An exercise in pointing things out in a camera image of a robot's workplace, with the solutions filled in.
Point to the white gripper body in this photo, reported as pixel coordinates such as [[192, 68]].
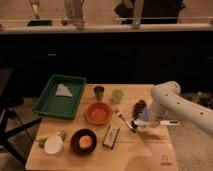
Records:
[[144, 115]]

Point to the white handled brush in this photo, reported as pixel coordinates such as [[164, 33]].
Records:
[[139, 123]]

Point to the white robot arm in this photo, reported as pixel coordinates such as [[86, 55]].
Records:
[[165, 97]]

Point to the silver metal fork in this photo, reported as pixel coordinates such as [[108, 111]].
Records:
[[120, 115]]

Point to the green plastic cup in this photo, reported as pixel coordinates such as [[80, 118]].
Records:
[[117, 96]]

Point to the orange plastic bowl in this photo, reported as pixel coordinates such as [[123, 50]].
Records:
[[98, 113]]

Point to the dark metal cup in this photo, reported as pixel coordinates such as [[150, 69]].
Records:
[[99, 92]]

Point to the orange fruit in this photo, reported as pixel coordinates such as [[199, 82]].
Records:
[[85, 142]]

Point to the dark brown bowl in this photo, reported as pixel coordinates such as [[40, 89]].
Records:
[[75, 142]]

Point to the green plastic tray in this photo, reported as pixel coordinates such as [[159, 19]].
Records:
[[50, 105]]

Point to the white crumpled cloth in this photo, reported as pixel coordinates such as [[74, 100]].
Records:
[[63, 90]]

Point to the white round lid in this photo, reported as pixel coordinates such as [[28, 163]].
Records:
[[53, 145]]

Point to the person in dark clothes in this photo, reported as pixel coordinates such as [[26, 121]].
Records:
[[154, 12]]

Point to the green vegetable toy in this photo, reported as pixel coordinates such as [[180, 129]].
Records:
[[42, 139]]

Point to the green box on counter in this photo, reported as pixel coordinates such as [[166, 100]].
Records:
[[39, 23]]

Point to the black chair frame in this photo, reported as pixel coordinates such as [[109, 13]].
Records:
[[5, 113]]

